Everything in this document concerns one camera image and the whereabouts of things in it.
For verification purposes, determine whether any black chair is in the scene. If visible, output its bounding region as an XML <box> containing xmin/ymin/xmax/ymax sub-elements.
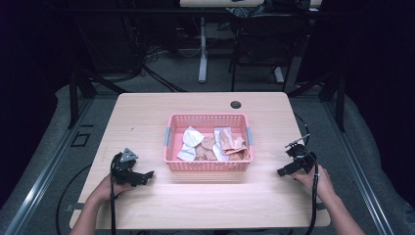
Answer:
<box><xmin>228</xmin><ymin>12</ymin><xmax>302</xmax><ymax>93</ymax></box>

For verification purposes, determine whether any bundle of floor cables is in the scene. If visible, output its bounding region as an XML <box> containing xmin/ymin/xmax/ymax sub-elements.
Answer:
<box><xmin>123</xmin><ymin>19</ymin><xmax>189</xmax><ymax>93</ymax></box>

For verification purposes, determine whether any pink plastic basket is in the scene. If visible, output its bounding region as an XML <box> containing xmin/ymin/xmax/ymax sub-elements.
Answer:
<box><xmin>162</xmin><ymin>113</ymin><xmax>255</xmax><ymax>173</ymax></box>

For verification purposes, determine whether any large beige cloth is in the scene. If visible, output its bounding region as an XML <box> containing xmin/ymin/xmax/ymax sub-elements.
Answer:
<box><xmin>218</xmin><ymin>127</ymin><xmax>252</xmax><ymax>162</ymax></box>

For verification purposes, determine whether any small beige cloth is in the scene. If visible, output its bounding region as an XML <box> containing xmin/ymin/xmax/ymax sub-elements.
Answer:
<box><xmin>195</xmin><ymin>133</ymin><xmax>218</xmax><ymax>162</ymax></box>

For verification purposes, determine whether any white folded cloth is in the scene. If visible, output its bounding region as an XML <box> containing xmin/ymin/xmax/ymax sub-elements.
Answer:
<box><xmin>176</xmin><ymin>125</ymin><xmax>207</xmax><ymax>163</ymax></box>

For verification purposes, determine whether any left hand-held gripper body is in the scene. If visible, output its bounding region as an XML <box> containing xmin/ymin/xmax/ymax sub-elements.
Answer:
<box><xmin>111</xmin><ymin>147</ymin><xmax>142</xmax><ymax>187</ymax></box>

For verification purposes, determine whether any thin black cable loop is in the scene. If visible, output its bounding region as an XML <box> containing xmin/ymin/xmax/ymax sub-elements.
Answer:
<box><xmin>293</xmin><ymin>112</ymin><xmax>311</xmax><ymax>147</ymax></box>

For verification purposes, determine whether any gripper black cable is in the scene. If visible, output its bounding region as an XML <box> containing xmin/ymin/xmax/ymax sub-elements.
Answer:
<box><xmin>109</xmin><ymin>156</ymin><xmax>117</xmax><ymax>235</ymax></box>
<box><xmin>304</xmin><ymin>153</ymin><xmax>320</xmax><ymax>235</ymax></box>

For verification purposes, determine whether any light background desk top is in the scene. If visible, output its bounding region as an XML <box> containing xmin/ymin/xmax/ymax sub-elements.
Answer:
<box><xmin>179</xmin><ymin>0</ymin><xmax>266</xmax><ymax>9</ymax></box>

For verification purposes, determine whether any white desk leg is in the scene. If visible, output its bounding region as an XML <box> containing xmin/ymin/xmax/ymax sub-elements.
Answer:
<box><xmin>198</xmin><ymin>16</ymin><xmax>209</xmax><ymax>84</ymax></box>

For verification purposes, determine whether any person's right hand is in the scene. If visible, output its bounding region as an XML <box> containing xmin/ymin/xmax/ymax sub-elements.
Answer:
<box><xmin>290</xmin><ymin>164</ymin><xmax>336</xmax><ymax>201</ymax></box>

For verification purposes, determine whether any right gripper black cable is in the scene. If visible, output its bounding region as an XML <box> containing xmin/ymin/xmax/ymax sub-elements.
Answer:
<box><xmin>304</xmin><ymin>153</ymin><xmax>320</xmax><ymax>235</ymax></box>

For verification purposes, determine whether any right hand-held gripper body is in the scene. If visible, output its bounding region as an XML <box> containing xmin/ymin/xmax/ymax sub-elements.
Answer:
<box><xmin>284</xmin><ymin>133</ymin><xmax>318</xmax><ymax>175</ymax></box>

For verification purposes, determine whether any narrow white cloth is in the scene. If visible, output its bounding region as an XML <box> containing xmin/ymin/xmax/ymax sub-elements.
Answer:
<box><xmin>211</xmin><ymin>127</ymin><xmax>230</xmax><ymax>163</ymax></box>

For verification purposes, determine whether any black metal stand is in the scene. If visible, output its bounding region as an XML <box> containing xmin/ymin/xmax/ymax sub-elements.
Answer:
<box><xmin>67</xmin><ymin>19</ymin><xmax>130</xmax><ymax>130</ymax></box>
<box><xmin>287</xmin><ymin>65</ymin><xmax>347</xmax><ymax>133</ymax></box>

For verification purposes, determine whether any person's left hand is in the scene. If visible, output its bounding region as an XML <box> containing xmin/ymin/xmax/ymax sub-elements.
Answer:
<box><xmin>94</xmin><ymin>173</ymin><xmax>136</xmax><ymax>204</ymax></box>

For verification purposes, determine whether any metal floor rail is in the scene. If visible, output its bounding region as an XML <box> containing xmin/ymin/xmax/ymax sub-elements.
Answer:
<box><xmin>3</xmin><ymin>97</ymin><xmax>96</xmax><ymax>235</ymax></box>
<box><xmin>321</xmin><ymin>99</ymin><xmax>395</xmax><ymax>235</ymax></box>

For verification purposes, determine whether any black floor cable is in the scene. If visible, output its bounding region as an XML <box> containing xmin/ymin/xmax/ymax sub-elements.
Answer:
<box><xmin>54</xmin><ymin>164</ymin><xmax>93</xmax><ymax>235</ymax></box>

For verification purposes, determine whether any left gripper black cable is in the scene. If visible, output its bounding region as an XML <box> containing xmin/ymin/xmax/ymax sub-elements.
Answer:
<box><xmin>109</xmin><ymin>156</ymin><xmax>117</xmax><ymax>235</ymax></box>

